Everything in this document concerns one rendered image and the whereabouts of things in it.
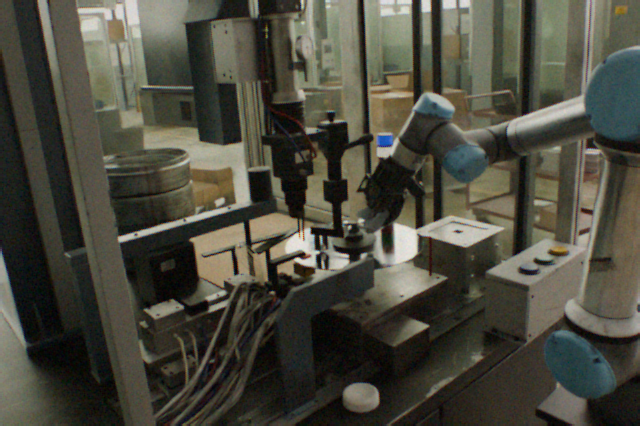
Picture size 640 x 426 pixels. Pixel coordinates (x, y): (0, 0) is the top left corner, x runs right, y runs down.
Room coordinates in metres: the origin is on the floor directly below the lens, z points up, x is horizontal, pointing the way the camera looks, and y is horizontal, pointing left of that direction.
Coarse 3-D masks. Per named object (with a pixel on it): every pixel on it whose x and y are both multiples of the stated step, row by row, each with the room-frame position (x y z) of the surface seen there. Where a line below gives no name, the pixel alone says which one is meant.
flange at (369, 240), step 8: (360, 232) 1.23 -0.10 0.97; (336, 240) 1.23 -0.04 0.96; (344, 240) 1.22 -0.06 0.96; (352, 240) 1.21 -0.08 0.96; (360, 240) 1.21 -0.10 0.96; (368, 240) 1.21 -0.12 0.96; (376, 240) 1.21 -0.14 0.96; (336, 248) 1.20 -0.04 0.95; (344, 248) 1.18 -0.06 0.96; (352, 248) 1.17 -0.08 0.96; (360, 248) 1.17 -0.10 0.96; (368, 248) 1.18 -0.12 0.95
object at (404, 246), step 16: (320, 240) 1.26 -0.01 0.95; (384, 240) 1.23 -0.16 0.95; (400, 240) 1.22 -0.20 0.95; (416, 240) 1.21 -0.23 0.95; (320, 256) 1.16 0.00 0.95; (336, 256) 1.15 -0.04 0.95; (352, 256) 1.14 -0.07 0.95; (368, 256) 1.14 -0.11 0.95; (384, 256) 1.13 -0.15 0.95; (400, 256) 1.12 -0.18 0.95
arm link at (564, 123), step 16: (544, 112) 0.98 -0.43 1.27; (560, 112) 0.94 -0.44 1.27; (576, 112) 0.91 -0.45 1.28; (496, 128) 1.08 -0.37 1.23; (512, 128) 1.03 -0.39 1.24; (528, 128) 1.00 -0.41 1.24; (544, 128) 0.96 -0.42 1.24; (560, 128) 0.94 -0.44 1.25; (576, 128) 0.91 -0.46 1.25; (592, 128) 0.89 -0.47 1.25; (496, 144) 1.04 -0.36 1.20; (512, 144) 1.03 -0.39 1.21; (528, 144) 1.00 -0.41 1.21; (544, 144) 0.98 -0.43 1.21; (560, 144) 0.96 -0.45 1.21; (496, 160) 1.05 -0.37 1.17; (512, 160) 1.10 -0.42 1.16
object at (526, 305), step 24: (552, 240) 1.28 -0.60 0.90; (504, 264) 1.15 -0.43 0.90; (552, 264) 1.13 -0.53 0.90; (576, 264) 1.18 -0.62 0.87; (504, 288) 1.08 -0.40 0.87; (528, 288) 1.04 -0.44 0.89; (552, 288) 1.11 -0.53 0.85; (576, 288) 1.19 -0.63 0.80; (504, 312) 1.08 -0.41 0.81; (528, 312) 1.05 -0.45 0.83; (552, 312) 1.12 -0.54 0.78; (504, 336) 1.08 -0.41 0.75; (528, 336) 1.05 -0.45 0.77
